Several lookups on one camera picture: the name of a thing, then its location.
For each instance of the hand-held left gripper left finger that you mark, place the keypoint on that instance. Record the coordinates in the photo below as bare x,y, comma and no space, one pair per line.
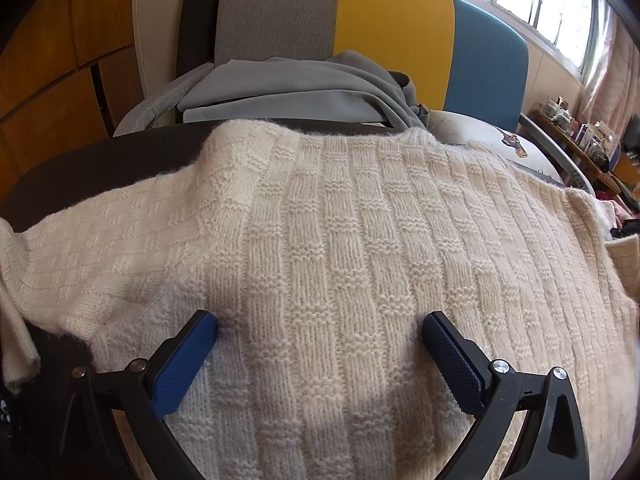
185,365

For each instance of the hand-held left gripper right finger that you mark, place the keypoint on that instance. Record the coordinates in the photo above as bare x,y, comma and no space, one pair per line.
455,360

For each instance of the cream knit sweater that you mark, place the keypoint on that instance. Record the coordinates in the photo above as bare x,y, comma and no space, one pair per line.
350,260

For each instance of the white printed pillow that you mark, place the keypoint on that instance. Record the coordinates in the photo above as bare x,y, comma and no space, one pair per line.
480,135

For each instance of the wooden desk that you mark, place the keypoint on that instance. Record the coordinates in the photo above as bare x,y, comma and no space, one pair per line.
620,172

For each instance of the group of jars and boxes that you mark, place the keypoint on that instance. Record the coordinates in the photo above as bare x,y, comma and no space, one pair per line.
580,127

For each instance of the grey garment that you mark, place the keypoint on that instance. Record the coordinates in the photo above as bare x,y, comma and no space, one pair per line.
300,90

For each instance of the orange wooden cabinet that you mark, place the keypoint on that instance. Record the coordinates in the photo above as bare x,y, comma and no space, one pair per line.
50,85

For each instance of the grey yellow blue armchair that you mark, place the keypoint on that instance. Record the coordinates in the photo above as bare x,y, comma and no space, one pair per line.
390,20

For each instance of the black board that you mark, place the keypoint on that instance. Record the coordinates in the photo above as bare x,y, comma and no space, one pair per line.
200,10

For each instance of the wide window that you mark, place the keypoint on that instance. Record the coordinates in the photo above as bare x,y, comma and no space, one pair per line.
550,5

